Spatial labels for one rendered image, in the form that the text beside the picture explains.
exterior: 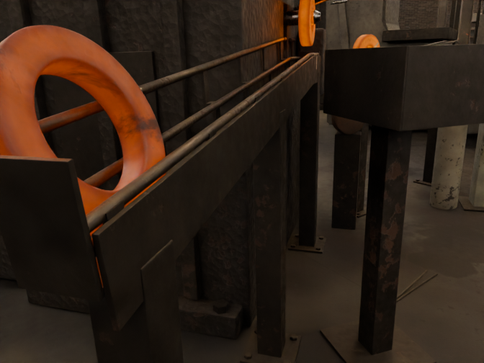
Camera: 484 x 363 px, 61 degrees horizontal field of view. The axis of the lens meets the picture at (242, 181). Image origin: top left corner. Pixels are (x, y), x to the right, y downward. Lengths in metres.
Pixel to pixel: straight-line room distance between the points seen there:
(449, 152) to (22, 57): 1.87
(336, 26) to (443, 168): 2.40
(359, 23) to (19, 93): 3.87
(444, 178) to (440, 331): 0.97
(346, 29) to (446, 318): 3.18
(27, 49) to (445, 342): 1.12
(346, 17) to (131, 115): 3.76
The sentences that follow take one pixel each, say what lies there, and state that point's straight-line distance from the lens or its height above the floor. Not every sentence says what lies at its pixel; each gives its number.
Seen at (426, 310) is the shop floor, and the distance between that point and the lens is 1.34.
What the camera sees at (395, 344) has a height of 0.01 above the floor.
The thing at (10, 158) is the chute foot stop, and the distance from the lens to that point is 0.31.
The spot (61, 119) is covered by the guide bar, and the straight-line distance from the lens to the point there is 0.40.
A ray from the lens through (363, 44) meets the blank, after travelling 1.82.
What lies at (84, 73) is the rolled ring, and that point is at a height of 0.70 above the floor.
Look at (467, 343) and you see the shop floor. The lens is 1.25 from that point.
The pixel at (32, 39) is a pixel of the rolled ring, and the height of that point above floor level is 0.73.
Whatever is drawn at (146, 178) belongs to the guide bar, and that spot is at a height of 0.62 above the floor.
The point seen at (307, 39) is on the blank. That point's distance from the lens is 1.35.
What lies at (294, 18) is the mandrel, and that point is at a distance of 1.39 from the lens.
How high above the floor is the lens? 0.71
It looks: 17 degrees down
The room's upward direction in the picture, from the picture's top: 2 degrees counter-clockwise
